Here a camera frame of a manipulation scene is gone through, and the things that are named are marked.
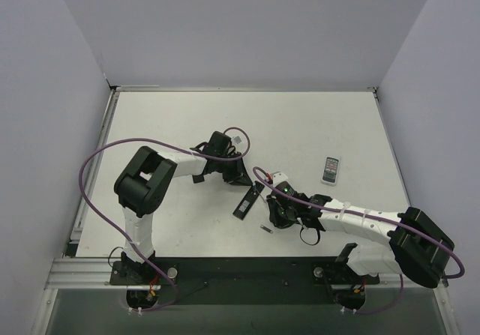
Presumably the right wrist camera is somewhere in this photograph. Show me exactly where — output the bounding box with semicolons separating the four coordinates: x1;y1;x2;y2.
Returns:
270;171;289;187

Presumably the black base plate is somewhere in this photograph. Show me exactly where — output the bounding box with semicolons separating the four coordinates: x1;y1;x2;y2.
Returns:
109;256;380;305

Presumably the white remote control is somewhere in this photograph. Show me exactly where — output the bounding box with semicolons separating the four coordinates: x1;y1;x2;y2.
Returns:
321;156;341;186

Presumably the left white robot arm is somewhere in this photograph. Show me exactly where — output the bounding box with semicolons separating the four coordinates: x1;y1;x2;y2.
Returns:
114;131;253;284

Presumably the purple cable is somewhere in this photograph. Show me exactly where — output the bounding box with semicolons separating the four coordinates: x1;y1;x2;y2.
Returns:
79;126;251;312
253;166;466;316

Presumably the black remote control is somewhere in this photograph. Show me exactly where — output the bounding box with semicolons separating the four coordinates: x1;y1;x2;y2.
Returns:
232;181;265;220

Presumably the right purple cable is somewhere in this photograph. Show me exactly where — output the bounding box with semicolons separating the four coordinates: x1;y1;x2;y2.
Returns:
253;166;466;316

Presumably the AAA battery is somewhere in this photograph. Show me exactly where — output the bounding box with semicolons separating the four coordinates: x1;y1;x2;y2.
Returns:
259;225;273;234

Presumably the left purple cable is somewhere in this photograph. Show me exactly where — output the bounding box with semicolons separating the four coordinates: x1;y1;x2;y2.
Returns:
79;126;251;312

